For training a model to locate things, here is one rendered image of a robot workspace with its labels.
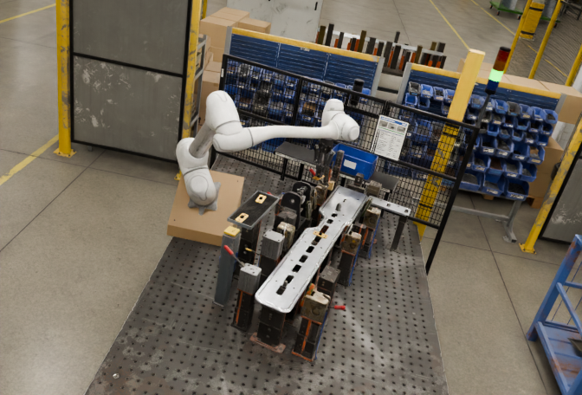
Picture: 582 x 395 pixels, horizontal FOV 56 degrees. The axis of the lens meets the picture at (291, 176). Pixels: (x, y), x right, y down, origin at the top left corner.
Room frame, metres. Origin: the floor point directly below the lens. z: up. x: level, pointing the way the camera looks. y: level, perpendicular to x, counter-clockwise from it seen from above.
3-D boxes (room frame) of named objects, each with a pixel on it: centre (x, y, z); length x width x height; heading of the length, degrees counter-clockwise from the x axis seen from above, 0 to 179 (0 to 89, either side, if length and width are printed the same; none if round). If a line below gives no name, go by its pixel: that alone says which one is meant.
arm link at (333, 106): (2.73, -0.16, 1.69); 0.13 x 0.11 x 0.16; 29
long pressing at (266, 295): (2.62, -0.23, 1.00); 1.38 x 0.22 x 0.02; 163
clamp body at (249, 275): (2.12, 0.10, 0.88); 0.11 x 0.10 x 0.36; 73
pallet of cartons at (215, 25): (7.63, 1.10, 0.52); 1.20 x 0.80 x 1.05; 176
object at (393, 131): (3.58, -0.62, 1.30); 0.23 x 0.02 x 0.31; 73
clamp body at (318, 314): (2.02, -0.23, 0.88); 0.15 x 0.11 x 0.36; 73
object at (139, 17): (4.79, 1.66, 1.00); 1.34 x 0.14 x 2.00; 89
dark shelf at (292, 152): (3.56, -0.30, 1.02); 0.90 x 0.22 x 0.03; 73
